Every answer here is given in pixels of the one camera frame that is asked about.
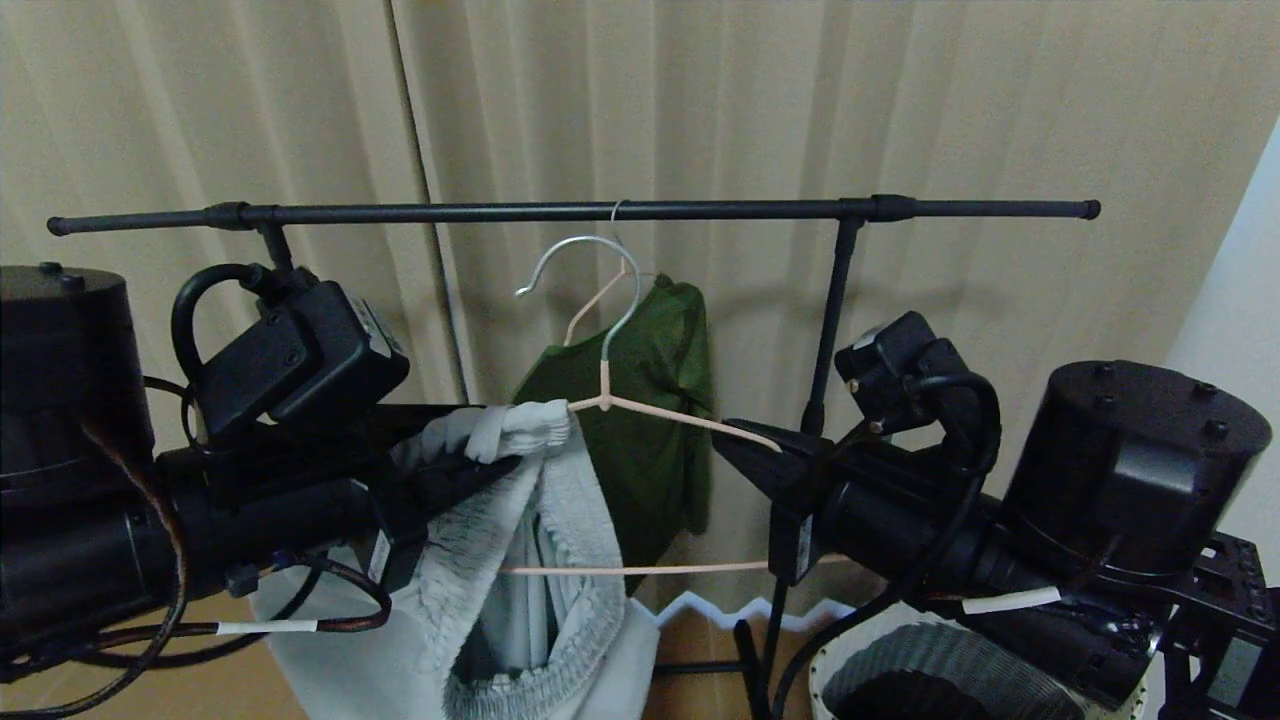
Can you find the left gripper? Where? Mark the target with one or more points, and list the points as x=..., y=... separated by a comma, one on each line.
x=270, y=520

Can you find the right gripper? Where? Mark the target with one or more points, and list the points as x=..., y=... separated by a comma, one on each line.
x=900, y=520

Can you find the white garment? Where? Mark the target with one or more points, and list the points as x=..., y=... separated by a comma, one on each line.
x=470, y=600

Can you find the green printed t-shirt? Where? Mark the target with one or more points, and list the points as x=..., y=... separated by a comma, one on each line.
x=660, y=450

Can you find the pink clothes hanger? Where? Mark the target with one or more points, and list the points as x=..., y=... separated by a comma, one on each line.
x=680, y=415
x=600, y=300

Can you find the white laundry basket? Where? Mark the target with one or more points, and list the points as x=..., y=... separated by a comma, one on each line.
x=950, y=660

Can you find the black clothes rack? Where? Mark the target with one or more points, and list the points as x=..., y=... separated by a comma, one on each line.
x=600, y=211

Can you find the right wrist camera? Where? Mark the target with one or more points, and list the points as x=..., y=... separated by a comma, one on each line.
x=900, y=370

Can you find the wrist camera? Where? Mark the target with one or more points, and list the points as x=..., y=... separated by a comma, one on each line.
x=310, y=360
x=900, y=370

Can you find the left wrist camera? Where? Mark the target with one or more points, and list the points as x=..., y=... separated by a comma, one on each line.
x=310, y=360

